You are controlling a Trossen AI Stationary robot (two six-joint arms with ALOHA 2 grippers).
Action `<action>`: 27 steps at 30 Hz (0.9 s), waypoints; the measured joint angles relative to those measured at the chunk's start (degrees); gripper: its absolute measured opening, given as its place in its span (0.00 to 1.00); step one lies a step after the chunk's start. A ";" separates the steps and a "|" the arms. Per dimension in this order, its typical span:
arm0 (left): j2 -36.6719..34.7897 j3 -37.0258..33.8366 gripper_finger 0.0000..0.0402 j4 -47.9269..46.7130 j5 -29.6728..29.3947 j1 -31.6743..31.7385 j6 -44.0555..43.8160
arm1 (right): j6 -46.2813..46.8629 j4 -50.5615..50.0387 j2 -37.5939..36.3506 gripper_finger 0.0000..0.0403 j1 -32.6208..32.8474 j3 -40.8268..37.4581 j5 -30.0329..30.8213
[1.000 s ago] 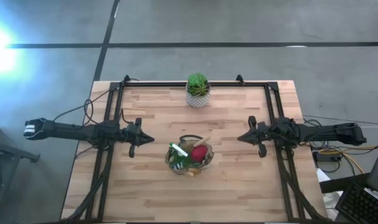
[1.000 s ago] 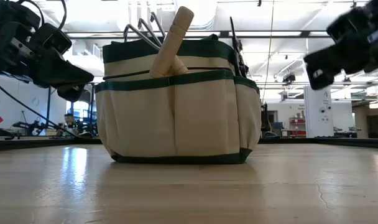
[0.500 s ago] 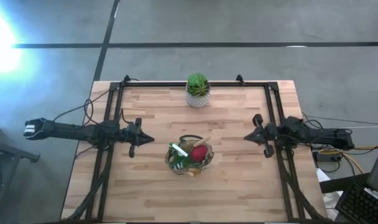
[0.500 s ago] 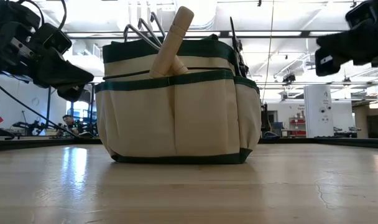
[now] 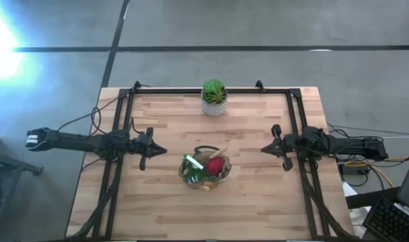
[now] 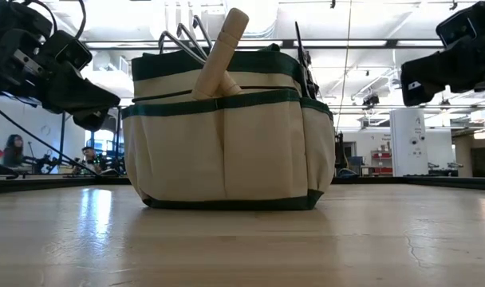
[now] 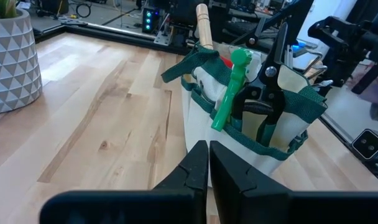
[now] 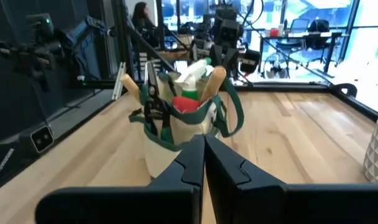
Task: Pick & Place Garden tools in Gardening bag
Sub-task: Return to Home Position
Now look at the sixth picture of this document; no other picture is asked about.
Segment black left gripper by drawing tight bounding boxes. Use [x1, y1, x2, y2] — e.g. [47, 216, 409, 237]
[0, 28, 121, 132]

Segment black pruning shears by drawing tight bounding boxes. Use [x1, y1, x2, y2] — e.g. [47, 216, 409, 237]
[293, 21, 320, 100]

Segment wooden handled bent-tine cultivator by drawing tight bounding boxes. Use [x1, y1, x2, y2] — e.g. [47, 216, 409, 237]
[157, 14, 244, 97]

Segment cream canvas green-trimmed garden bag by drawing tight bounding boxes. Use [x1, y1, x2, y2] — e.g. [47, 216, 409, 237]
[120, 42, 336, 211]

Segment wooden handled steel trowel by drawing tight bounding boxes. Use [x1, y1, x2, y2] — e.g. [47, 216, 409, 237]
[191, 7, 250, 101]

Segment person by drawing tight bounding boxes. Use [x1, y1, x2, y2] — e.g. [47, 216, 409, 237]
[72, 146, 104, 175]
[2, 133, 27, 169]

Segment white round pillar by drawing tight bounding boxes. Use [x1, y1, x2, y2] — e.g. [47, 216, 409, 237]
[388, 108, 429, 177]

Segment red storage shelf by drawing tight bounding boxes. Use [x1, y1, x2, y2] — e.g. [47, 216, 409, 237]
[371, 150, 394, 177]

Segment black metal stand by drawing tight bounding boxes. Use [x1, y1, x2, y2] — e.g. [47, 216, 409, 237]
[0, 161, 21, 180]

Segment thin black rig frame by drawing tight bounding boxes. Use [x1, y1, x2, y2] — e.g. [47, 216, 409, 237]
[54, 104, 485, 171]

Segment black cable to frame clamp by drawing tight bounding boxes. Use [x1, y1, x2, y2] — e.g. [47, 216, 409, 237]
[0, 104, 101, 176]

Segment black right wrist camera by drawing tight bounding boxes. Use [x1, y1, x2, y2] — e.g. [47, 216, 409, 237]
[435, 10, 479, 48]

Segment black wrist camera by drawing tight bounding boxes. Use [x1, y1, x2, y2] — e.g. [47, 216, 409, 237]
[435, 10, 479, 48]
[46, 29, 94, 73]

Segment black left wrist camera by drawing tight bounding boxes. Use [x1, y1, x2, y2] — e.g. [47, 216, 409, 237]
[46, 29, 94, 73]

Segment thin black hanging cable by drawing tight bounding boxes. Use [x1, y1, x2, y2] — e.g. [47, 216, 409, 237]
[336, 0, 353, 132]

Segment white ceiling air duct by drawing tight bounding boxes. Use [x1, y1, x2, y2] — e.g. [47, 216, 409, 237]
[222, 0, 279, 41]

